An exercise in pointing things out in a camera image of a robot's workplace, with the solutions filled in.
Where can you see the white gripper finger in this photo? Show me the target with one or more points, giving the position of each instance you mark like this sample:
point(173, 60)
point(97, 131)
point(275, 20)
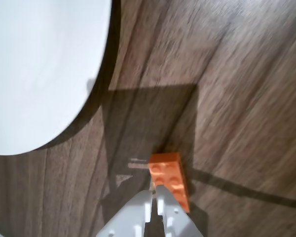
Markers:
point(175, 219)
point(128, 217)

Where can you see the orange lego block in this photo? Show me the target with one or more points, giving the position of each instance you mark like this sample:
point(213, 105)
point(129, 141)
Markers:
point(171, 172)

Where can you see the white round plate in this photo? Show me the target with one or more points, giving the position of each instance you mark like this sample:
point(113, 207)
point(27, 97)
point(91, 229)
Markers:
point(39, 74)

